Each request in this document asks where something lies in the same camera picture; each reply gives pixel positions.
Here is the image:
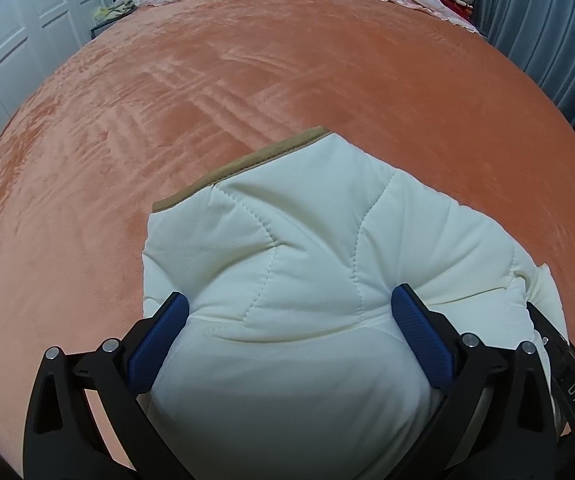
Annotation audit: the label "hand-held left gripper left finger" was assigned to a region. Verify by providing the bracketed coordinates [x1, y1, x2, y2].
[22, 291, 191, 480]

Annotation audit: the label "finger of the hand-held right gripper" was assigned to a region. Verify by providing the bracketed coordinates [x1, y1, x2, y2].
[526, 301, 571, 347]

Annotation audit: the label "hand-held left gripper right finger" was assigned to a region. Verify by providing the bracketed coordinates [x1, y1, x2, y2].
[390, 283, 568, 480]

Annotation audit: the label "cream quilted jacket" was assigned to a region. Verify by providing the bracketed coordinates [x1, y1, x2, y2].
[142, 127, 568, 480]

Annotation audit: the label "orange bed blanket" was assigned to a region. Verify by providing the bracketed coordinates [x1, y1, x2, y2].
[0, 0, 575, 480]

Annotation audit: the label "grey curtain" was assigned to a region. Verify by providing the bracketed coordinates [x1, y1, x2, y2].
[435, 0, 575, 171]

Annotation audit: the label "dark bedside table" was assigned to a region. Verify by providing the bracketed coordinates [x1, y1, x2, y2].
[90, 15, 118, 40]

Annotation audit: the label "white wardrobe doors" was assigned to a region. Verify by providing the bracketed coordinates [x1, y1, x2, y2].
[0, 0, 118, 161]

